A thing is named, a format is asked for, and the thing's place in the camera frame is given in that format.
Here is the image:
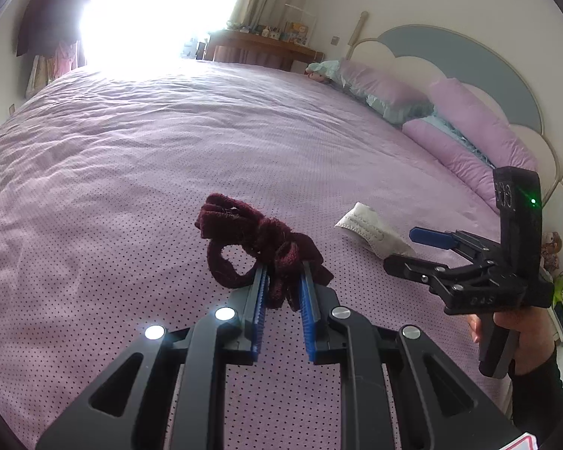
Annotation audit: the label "wooden desk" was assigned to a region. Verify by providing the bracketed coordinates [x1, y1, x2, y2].
[202, 30, 325, 72]

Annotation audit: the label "purple pillow with teal frill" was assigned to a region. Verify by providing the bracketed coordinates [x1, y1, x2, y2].
[305, 58, 433, 127]

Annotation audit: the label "long purple bolster pillow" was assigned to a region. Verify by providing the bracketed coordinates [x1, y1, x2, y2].
[428, 78, 537, 171]

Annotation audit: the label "person's right hand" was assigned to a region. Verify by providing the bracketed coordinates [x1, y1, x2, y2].
[493, 307, 555, 376]

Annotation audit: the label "dark red cloth scrunchie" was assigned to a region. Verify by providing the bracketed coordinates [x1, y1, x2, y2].
[195, 193, 333, 311]

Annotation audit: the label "blue cream bed headboard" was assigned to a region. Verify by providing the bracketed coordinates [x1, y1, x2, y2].
[345, 11, 563, 204]

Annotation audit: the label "small brown plush toy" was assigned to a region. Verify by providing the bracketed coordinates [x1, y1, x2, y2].
[541, 232, 563, 274]

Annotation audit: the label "colourful box on desk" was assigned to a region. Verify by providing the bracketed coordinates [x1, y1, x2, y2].
[281, 21, 309, 47]

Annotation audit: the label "lower purple pillow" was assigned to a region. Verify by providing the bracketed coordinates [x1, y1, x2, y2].
[402, 116, 498, 212]

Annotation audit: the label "dark coats hanging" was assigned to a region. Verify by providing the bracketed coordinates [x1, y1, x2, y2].
[16, 0, 88, 57]

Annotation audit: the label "purple dotted bed sheet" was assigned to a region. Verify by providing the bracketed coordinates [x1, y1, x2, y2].
[0, 61, 509, 448]

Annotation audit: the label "grey white pouch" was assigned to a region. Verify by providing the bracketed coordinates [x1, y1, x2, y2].
[334, 201, 415, 259]

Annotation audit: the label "person's right forearm black sleeve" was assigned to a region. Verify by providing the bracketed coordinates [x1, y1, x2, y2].
[509, 351, 563, 450]

